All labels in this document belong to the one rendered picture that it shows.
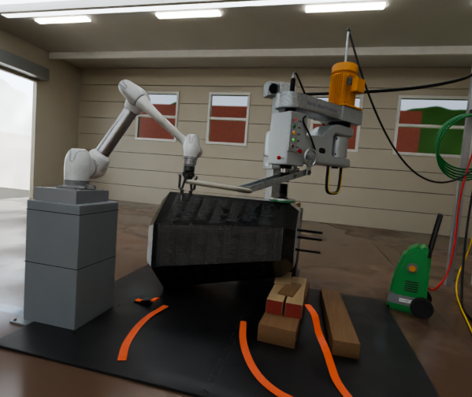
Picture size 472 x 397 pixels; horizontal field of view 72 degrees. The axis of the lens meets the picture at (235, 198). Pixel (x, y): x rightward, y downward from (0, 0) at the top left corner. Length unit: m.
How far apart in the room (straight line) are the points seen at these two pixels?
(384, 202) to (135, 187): 7.03
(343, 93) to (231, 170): 6.22
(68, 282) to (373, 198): 7.68
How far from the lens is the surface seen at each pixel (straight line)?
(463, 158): 4.35
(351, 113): 3.19
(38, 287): 2.48
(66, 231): 2.25
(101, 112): 11.10
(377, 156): 8.91
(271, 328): 2.20
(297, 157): 2.64
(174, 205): 2.73
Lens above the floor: 1.06
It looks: 4 degrees down
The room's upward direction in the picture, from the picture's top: 5 degrees clockwise
